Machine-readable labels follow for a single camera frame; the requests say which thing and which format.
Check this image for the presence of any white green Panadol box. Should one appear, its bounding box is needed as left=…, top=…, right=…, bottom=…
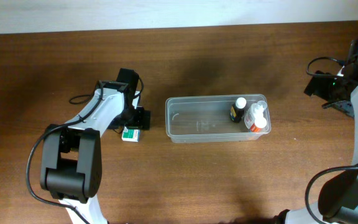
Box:
left=121, top=127, right=140, bottom=142

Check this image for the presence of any white squeeze bottle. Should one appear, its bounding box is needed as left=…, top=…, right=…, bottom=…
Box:
left=244, top=101, right=267, bottom=129

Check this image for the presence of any dark bottle white cap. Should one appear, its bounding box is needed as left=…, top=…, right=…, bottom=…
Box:
left=230, top=97, right=247, bottom=123

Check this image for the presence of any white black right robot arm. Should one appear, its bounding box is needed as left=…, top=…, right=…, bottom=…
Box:
left=272, top=39, right=358, bottom=223

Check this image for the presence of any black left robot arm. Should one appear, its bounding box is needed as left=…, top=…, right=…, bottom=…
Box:
left=36, top=68, right=150, bottom=223

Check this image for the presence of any clear plastic container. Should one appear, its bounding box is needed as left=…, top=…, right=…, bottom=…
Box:
left=165, top=94, right=272, bottom=143

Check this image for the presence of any black left camera cable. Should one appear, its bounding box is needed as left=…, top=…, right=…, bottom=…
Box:
left=25, top=76, right=145, bottom=224

